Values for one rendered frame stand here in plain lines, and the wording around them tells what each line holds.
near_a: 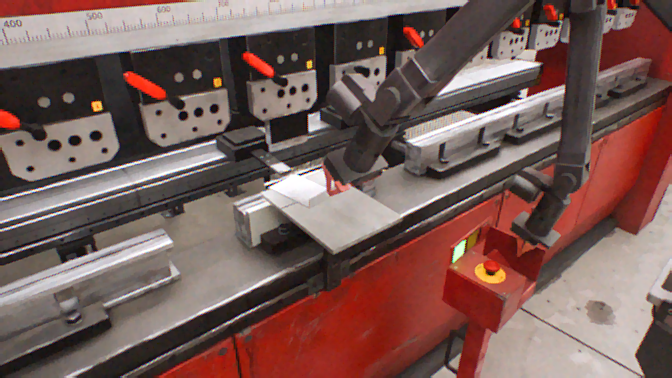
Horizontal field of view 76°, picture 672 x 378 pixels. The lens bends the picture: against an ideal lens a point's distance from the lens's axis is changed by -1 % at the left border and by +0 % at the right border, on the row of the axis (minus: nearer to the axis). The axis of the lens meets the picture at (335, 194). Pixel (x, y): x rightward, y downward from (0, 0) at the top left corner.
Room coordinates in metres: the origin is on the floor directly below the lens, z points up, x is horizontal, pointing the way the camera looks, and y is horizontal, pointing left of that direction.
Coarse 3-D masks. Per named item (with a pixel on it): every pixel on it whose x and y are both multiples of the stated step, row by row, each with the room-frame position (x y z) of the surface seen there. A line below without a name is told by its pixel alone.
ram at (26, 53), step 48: (0, 0) 0.60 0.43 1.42; (48, 0) 0.63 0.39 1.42; (96, 0) 0.67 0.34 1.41; (144, 0) 0.71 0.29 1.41; (192, 0) 0.76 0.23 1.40; (432, 0) 1.12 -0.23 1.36; (0, 48) 0.59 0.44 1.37; (48, 48) 0.62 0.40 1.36; (96, 48) 0.66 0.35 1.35; (144, 48) 0.70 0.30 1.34
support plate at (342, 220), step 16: (320, 176) 0.91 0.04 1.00; (272, 192) 0.84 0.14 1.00; (352, 192) 0.84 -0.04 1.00; (288, 208) 0.77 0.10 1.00; (304, 208) 0.77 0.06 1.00; (320, 208) 0.77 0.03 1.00; (336, 208) 0.77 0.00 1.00; (352, 208) 0.77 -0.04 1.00; (368, 208) 0.77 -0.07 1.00; (384, 208) 0.77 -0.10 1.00; (304, 224) 0.71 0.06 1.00; (320, 224) 0.71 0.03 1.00; (336, 224) 0.71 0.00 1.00; (352, 224) 0.71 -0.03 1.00; (368, 224) 0.71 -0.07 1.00; (384, 224) 0.71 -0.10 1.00; (320, 240) 0.66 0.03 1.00; (336, 240) 0.66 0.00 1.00; (352, 240) 0.66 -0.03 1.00
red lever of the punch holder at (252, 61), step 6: (246, 54) 0.78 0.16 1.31; (252, 54) 0.78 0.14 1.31; (246, 60) 0.77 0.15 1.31; (252, 60) 0.77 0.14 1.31; (258, 60) 0.78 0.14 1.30; (252, 66) 0.77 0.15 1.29; (258, 66) 0.78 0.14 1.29; (264, 66) 0.78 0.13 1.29; (264, 72) 0.79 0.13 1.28; (270, 72) 0.79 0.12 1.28; (276, 78) 0.80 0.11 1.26; (282, 78) 0.80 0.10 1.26; (276, 84) 0.82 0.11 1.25; (282, 84) 0.80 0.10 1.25
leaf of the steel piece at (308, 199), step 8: (296, 184) 0.87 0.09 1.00; (304, 184) 0.87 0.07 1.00; (312, 184) 0.87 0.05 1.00; (280, 192) 0.83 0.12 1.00; (288, 192) 0.83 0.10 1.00; (296, 192) 0.83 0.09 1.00; (304, 192) 0.83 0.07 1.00; (312, 192) 0.83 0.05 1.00; (320, 192) 0.83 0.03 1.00; (296, 200) 0.80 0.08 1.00; (304, 200) 0.80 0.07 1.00; (312, 200) 0.78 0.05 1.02; (320, 200) 0.79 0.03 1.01
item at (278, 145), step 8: (296, 112) 0.91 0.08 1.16; (304, 112) 0.92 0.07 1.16; (264, 120) 0.88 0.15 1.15; (272, 120) 0.87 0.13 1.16; (280, 120) 0.88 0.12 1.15; (288, 120) 0.89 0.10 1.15; (296, 120) 0.91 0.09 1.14; (304, 120) 0.92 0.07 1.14; (272, 128) 0.87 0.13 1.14; (280, 128) 0.88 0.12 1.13; (288, 128) 0.89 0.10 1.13; (296, 128) 0.91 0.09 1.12; (304, 128) 0.92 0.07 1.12; (272, 136) 0.87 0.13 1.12; (280, 136) 0.88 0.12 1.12; (288, 136) 0.89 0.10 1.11; (296, 136) 0.91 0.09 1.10; (304, 136) 0.93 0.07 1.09; (272, 144) 0.87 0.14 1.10; (280, 144) 0.89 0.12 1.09; (288, 144) 0.90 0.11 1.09
